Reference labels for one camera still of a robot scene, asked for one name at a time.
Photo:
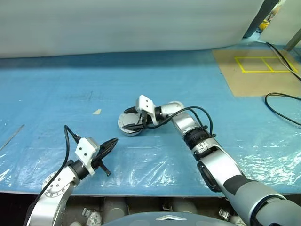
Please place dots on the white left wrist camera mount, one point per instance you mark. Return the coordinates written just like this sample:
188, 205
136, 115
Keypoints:
85, 150

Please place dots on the white backdrop board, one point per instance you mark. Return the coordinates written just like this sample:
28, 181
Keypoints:
117, 23

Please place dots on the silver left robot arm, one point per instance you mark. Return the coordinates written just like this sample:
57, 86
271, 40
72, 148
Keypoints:
54, 195

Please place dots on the grey robot torso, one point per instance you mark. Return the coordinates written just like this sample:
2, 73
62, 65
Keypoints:
145, 221

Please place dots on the small yellow object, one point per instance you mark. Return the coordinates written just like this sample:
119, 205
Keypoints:
264, 24

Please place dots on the white panel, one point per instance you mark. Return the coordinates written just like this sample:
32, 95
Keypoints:
282, 30

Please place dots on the yellow tape rectangle marking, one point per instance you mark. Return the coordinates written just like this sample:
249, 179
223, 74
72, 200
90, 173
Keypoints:
263, 71

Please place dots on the white tape scrap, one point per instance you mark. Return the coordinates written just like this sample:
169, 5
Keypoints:
97, 112

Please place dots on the grey rounded cylinder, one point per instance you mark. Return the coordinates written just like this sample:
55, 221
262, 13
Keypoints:
184, 206
115, 207

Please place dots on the grey upright post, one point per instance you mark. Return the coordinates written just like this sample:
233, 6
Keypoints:
292, 38

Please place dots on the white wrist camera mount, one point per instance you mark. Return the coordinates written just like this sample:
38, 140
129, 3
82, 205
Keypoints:
85, 150
145, 103

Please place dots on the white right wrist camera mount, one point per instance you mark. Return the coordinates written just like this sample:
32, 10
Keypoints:
145, 103

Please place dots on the blue plastic table cover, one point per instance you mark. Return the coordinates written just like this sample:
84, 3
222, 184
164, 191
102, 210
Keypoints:
164, 77

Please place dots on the small metal clip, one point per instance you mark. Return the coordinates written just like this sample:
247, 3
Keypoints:
223, 214
85, 212

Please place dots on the brown cardboard sheet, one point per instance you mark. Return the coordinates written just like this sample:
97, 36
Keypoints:
254, 82

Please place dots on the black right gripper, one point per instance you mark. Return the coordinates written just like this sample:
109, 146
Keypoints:
147, 120

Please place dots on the thin metal rod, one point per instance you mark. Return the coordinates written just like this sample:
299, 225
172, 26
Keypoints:
12, 137

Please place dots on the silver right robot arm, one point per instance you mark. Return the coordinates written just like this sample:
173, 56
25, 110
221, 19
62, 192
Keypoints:
218, 162

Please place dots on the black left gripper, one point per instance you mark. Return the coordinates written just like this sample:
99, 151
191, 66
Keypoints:
97, 162

